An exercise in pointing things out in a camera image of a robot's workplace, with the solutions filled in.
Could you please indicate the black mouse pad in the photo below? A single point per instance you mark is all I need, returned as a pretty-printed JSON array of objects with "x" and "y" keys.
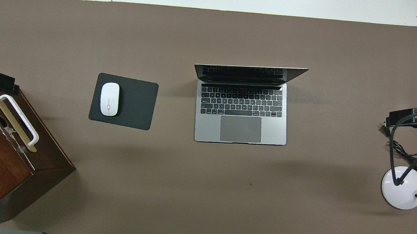
[{"x": 138, "y": 104}]

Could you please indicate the white desk lamp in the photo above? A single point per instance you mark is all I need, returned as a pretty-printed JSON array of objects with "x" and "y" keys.
[{"x": 400, "y": 191}]

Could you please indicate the silver Apple laptop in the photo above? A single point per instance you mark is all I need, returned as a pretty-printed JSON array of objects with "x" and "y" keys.
[{"x": 266, "y": 132}]

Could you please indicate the white computer mouse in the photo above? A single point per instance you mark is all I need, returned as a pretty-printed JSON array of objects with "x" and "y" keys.
[{"x": 109, "y": 100}]

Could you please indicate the brown table mat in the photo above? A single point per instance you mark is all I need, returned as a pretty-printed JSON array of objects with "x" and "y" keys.
[{"x": 225, "y": 192}]

